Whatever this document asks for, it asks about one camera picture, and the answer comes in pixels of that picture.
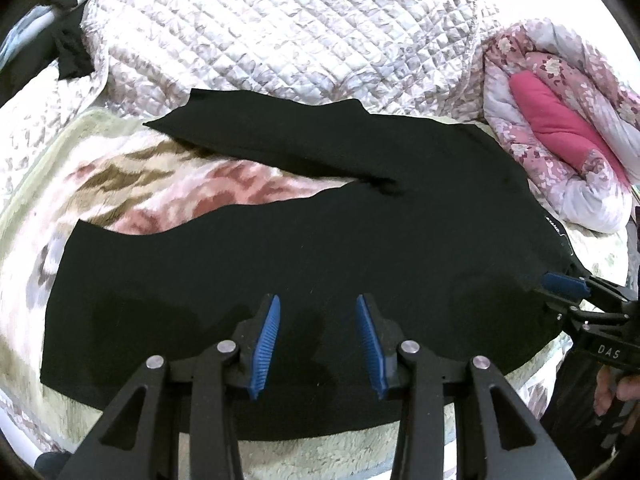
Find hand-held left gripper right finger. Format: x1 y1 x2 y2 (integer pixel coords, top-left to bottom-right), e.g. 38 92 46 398
355 294 576 480

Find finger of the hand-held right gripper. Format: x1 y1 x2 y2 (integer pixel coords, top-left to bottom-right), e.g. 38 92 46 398
531 287 626 323
544 271 628 303

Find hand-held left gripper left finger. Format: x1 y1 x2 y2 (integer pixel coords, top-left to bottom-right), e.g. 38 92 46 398
59 294 282 480

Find black pants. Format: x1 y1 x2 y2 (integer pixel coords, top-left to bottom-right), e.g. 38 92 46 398
40 87 586 433

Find person's right hand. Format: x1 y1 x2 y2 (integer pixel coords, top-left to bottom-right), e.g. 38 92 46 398
594 364 640 417

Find person's dark clothing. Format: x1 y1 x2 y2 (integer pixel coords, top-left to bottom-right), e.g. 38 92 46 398
541 345 640 480

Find pink floral comforter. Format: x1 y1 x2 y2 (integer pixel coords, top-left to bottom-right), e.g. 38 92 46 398
482 17 640 233

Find plain pink cloth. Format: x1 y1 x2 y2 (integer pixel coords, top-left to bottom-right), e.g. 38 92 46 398
510 71 631 186

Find floral fleece blanket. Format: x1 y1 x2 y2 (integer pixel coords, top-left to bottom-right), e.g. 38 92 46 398
0 110 633 480

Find beige quilted bedspread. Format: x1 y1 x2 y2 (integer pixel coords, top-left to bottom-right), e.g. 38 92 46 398
0 0 506 201

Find black garment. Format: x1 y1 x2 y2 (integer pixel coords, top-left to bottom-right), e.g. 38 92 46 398
50 7 98 81

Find light blue cloth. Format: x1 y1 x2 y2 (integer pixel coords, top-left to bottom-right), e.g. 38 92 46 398
0 7 56 66

